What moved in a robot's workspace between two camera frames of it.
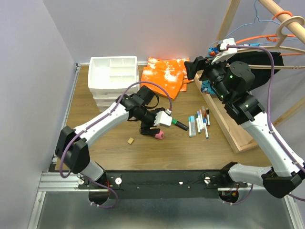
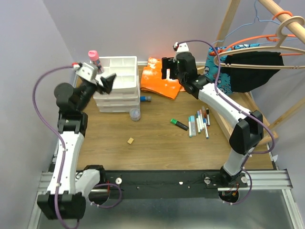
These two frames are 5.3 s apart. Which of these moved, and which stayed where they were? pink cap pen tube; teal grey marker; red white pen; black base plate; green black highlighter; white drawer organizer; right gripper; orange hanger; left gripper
Moved: right gripper; left gripper; pink cap pen tube
Stayed: white drawer organizer; teal grey marker; black base plate; orange hanger; green black highlighter; red white pen
